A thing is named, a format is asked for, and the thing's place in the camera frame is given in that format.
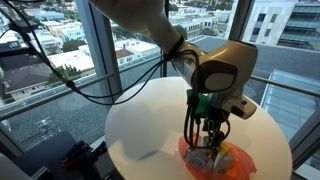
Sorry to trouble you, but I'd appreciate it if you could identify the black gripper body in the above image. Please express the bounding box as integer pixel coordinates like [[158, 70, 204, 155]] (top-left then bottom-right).
[[199, 105, 232, 143]]

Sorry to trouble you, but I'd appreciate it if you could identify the dark bottle yellow cap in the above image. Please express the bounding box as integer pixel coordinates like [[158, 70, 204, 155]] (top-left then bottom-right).
[[217, 142, 232, 154]]

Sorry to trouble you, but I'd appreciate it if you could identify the orange plastic bag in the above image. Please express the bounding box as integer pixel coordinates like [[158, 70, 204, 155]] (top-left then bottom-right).
[[177, 133, 259, 180]]

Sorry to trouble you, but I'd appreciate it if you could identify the grey window mullion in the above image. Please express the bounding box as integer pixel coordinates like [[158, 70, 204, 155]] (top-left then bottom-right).
[[74, 0, 124, 113], [227, 0, 256, 42]]

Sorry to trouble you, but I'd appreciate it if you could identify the blue and black clamp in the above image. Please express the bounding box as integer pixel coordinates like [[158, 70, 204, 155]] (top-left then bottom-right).
[[62, 140, 108, 169]]

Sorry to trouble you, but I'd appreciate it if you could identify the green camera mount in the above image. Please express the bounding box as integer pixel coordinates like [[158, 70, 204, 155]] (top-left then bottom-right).
[[185, 89, 214, 118]]

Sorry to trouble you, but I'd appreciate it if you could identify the grey window frame corner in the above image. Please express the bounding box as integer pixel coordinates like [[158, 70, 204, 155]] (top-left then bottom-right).
[[288, 109, 320, 172]]

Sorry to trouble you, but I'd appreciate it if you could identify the black external camera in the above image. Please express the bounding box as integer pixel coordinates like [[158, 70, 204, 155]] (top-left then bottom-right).
[[8, 19, 38, 32]]

